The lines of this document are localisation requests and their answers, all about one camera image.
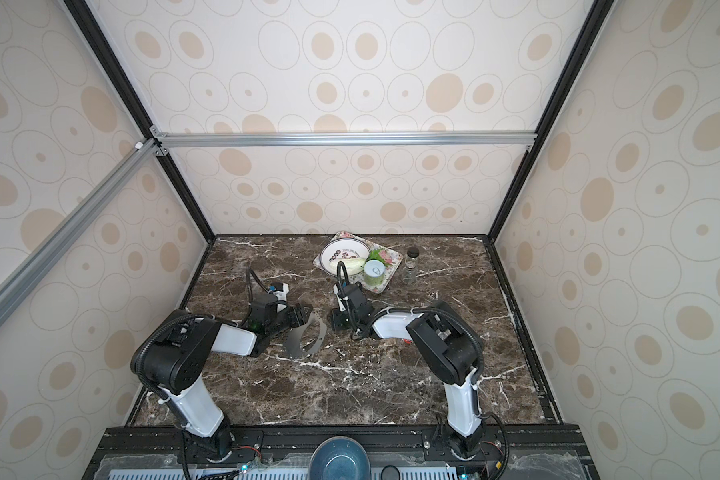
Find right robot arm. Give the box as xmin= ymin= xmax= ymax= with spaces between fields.
xmin=331 ymin=280 xmax=485 ymax=459

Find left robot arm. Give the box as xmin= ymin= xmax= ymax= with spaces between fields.
xmin=130 ymin=293 xmax=312 ymax=462

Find pale cabbage piece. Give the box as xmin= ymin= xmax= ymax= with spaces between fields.
xmin=329 ymin=258 xmax=366 ymax=276

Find green tin can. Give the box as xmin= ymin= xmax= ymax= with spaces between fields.
xmin=363 ymin=259 xmax=386 ymax=288

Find green leaf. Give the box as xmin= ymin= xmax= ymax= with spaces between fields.
xmin=367 ymin=249 xmax=389 ymax=266

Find white plate with rim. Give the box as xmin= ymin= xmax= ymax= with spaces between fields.
xmin=316 ymin=237 xmax=370 ymax=274

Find empty glass shaker silver lid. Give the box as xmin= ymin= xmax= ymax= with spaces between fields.
xmin=403 ymin=266 xmax=418 ymax=285

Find herb jar black lid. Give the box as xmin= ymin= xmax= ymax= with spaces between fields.
xmin=405 ymin=246 xmax=420 ymax=275

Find blue bowl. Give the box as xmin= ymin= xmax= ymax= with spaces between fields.
xmin=307 ymin=436 xmax=372 ymax=480

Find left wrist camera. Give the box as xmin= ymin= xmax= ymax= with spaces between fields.
xmin=271 ymin=282 xmax=289 ymax=301

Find horizontal aluminium rail back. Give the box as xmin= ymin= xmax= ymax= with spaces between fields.
xmin=156 ymin=130 xmax=537 ymax=148

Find diagonal aluminium rail left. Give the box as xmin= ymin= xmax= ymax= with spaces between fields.
xmin=0 ymin=139 xmax=157 ymax=328

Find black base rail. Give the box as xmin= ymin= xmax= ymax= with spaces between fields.
xmin=83 ymin=425 xmax=599 ymax=479

